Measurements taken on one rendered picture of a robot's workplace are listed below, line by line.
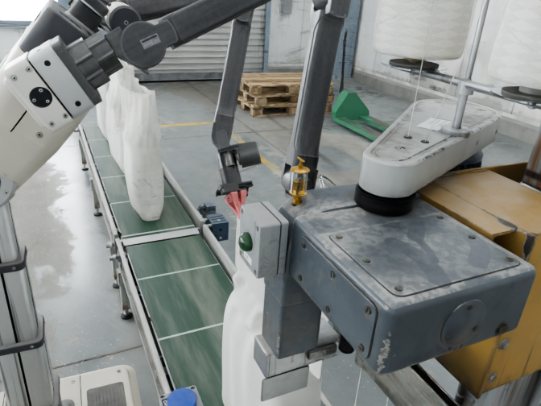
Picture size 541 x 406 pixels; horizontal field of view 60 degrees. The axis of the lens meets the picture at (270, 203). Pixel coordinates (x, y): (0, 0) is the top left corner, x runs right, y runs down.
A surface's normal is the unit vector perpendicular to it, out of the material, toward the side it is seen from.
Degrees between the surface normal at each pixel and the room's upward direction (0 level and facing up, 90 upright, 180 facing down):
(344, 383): 0
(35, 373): 90
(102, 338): 0
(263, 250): 90
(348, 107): 75
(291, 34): 90
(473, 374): 90
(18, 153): 115
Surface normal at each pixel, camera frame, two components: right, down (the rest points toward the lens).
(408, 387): -0.91, 0.13
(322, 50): 0.22, 0.24
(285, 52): 0.44, 0.41
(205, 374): 0.06, -0.90
